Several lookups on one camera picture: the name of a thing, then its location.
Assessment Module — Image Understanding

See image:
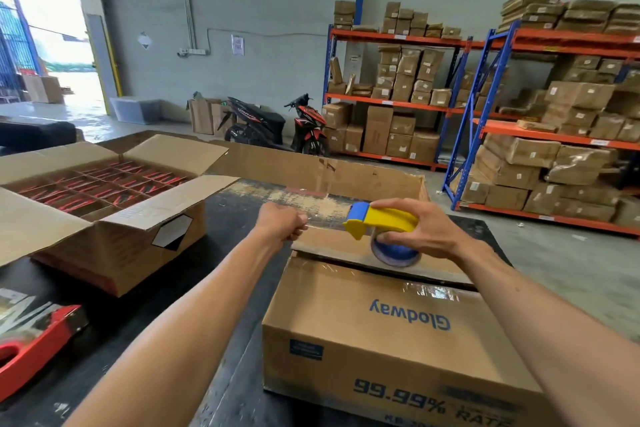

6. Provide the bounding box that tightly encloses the stack of wrapped brown parcels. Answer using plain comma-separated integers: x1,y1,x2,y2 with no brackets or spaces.
460,0,640,229

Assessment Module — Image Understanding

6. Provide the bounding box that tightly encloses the clear packing tape roll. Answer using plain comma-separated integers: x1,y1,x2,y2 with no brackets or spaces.
306,224,422,269

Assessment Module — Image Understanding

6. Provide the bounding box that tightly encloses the white plastic storage bin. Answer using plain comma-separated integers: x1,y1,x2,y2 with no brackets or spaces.
109,96,162,125

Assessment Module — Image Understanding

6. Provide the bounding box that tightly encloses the person's left forearm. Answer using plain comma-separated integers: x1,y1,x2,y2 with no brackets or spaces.
65,228,293,427

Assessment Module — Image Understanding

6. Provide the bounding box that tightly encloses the large flat brown cardboard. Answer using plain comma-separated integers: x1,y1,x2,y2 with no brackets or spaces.
97,130,431,232

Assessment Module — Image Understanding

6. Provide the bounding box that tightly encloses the blue metal gate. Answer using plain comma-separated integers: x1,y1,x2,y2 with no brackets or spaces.
0,0,43,92

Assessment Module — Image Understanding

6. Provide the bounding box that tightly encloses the group of red black packets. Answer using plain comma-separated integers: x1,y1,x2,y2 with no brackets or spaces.
11,160,192,215

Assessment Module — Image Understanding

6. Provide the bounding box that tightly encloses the red and black motorcycle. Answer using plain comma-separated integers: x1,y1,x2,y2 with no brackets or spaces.
218,93,331,157

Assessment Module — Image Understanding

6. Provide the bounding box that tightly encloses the blue printed cardboard box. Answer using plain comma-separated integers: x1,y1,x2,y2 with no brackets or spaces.
261,227,562,427

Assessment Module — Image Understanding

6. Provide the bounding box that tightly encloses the stack of brown cardboard boxes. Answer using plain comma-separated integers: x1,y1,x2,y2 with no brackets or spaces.
322,0,468,163

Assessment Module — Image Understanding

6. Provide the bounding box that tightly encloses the open cardboard box with dividers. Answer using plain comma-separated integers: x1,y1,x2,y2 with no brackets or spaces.
0,133,240,298

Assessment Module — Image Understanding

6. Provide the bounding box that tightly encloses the person's right hand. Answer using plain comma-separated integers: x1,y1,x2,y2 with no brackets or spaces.
370,198,474,262

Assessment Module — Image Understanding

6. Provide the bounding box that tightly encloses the wide orange and blue rack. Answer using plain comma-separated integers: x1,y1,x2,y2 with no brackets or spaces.
442,27,640,238

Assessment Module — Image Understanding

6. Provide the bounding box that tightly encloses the yellow and blue tape dispenser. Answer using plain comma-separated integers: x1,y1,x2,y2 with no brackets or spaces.
343,201,420,242

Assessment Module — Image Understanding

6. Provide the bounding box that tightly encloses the open brown carton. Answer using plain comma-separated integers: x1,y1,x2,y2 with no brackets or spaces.
187,92,232,136

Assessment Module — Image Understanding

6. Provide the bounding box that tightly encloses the red tape dispenser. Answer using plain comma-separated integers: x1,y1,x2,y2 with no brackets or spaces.
0,305,90,403

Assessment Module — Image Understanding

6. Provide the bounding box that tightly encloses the orange and blue storage rack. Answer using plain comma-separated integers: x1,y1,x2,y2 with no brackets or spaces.
322,24,474,172

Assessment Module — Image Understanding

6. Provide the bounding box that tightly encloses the person's right forearm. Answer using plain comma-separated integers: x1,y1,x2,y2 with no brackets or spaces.
455,239,640,427

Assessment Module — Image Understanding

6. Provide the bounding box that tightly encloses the person's left hand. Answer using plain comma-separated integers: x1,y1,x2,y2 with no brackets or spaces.
254,201,310,243

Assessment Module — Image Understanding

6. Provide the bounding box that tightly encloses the brown cardboard box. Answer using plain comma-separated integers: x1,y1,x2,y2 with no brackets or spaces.
22,75,65,104

